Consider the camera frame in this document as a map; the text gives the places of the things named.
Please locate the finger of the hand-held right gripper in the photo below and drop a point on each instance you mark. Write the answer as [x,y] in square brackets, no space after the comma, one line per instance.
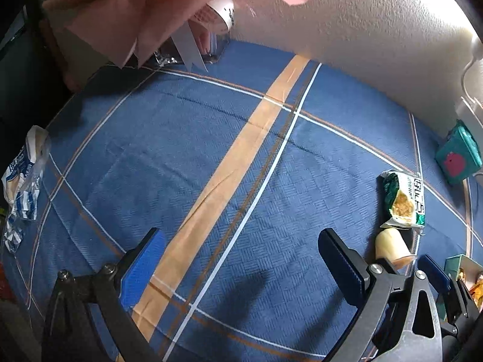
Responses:
[434,271]

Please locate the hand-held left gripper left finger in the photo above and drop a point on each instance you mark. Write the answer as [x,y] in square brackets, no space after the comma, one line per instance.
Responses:
[141,264]

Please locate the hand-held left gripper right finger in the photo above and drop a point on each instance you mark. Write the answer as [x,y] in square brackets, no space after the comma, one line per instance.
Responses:
[347,271]

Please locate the teal shallow cardboard box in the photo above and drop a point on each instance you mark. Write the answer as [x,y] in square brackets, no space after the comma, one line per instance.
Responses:
[454,262]

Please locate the gold orange egg roll packet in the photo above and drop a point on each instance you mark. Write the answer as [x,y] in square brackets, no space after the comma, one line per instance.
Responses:
[476,288]

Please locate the small jelly cup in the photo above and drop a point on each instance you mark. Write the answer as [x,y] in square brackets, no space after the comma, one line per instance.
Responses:
[392,245]

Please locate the green white cracker packet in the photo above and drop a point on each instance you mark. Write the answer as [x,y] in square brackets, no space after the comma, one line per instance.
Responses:
[402,200]

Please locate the blue plaid tablecloth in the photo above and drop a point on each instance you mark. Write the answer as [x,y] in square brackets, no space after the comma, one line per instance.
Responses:
[151,158]

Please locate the teal tin with pink print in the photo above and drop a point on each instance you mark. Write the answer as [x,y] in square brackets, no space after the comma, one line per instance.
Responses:
[456,158]

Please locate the crumpled blue white wrapper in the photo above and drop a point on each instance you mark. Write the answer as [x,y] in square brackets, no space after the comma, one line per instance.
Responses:
[22,188]

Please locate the clear pink gift box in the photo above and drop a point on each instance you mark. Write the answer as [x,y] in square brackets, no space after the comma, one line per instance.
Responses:
[215,45]

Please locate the pink flower bouquet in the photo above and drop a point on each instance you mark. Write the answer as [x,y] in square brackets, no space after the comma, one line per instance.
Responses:
[132,15]

